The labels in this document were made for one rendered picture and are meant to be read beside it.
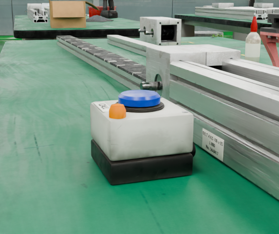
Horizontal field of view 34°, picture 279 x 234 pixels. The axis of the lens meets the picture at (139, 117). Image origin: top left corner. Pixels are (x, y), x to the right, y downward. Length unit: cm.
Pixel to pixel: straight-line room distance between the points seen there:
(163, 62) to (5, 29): 1097
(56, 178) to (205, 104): 17
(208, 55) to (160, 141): 21
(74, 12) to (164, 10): 940
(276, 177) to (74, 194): 17
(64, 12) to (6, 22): 887
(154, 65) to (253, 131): 25
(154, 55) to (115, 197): 28
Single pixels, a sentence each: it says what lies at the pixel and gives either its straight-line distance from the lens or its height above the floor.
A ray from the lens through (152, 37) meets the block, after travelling 160.
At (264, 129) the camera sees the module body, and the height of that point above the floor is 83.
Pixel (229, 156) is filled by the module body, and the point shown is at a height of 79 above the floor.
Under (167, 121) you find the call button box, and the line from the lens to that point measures 40.
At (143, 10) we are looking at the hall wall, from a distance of 1186.
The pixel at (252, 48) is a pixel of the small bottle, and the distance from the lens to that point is 119.
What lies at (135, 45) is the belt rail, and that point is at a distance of 141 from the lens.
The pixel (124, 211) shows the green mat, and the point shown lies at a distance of 36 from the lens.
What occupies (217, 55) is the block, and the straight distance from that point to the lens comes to 59.
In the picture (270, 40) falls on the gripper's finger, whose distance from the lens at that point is 71.
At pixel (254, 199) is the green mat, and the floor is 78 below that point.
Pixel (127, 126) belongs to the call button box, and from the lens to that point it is 39.
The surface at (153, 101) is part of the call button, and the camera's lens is 42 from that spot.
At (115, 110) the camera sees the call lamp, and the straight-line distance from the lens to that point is 39.
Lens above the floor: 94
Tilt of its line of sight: 15 degrees down
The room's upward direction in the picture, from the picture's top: straight up
